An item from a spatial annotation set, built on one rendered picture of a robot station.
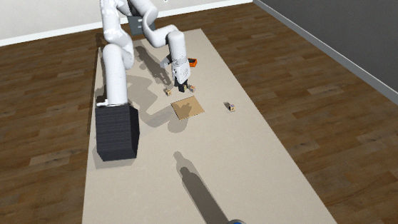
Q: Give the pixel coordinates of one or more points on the tan flat square mat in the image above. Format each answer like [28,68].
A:
[187,107]

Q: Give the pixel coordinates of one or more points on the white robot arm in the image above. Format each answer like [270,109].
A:
[115,57]

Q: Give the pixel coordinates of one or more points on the grey bottle with blue cap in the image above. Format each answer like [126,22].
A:
[236,221]

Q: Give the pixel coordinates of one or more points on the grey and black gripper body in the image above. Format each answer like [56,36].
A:
[183,72]

